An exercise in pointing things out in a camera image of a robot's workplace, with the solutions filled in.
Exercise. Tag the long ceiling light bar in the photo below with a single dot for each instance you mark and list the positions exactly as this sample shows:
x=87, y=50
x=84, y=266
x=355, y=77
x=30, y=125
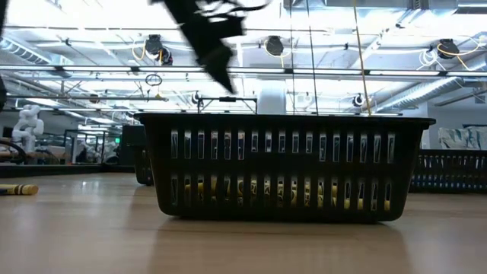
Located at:
x=99, y=69

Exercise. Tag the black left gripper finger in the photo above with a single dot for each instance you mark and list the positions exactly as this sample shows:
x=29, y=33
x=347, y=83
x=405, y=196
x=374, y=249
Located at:
x=218, y=68

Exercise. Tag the black metal stand frame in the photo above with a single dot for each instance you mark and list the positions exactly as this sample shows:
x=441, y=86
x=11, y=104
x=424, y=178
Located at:
x=228, y=99

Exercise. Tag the black framed glass enclosure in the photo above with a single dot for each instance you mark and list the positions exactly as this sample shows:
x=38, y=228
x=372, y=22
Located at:
x=87, y=146

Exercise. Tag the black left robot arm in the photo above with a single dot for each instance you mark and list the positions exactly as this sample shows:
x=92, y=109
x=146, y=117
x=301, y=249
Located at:
x=2, y=15

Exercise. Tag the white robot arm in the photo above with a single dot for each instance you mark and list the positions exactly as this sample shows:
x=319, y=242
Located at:
x=26, y=125

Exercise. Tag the corrugated ventilation duct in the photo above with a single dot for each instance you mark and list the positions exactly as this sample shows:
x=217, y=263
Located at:
x=426, y=91

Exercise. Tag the patterned painted panel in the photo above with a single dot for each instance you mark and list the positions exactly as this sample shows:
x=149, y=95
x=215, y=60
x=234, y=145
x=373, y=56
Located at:
x=462, y=137

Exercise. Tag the white pillar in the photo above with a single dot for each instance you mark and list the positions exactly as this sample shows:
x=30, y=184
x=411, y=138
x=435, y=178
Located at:
x=272, y=99

